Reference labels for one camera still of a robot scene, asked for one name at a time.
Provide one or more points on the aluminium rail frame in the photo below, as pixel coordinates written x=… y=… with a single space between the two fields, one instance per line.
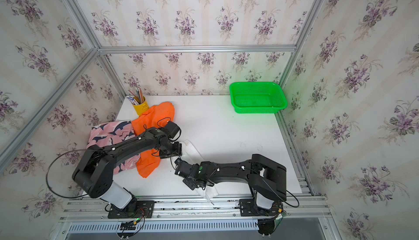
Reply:
x=192 y=214

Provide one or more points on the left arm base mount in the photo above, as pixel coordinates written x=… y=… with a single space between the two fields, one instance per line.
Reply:
x=135 y=209

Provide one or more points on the pink shark print garment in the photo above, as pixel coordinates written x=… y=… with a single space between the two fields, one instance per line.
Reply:
x=112 y=133

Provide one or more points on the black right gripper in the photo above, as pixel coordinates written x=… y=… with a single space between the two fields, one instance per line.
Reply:
x=190 y=185

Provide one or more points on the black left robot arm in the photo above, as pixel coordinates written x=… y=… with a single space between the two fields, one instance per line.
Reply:
x=94 y=172

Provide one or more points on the yellow pencil cup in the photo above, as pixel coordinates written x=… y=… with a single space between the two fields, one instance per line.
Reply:
x=141 y=108

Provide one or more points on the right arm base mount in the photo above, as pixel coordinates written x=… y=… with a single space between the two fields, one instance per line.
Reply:
x=262 y=207

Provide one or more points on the orange cloth garment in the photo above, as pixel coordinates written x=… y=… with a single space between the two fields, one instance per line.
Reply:
x=146 y=126

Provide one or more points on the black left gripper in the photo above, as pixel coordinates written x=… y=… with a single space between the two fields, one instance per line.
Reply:
x=177 y=150

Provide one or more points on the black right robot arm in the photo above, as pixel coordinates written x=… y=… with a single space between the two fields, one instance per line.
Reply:
x=264 y=176

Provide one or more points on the colored pencils bundle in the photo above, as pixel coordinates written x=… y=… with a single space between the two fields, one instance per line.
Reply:
x=137 y=95

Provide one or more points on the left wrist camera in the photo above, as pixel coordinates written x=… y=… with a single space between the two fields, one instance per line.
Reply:
x=172 y=130

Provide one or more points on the green plastic basket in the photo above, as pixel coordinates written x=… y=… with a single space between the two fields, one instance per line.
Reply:
x=257 y=97

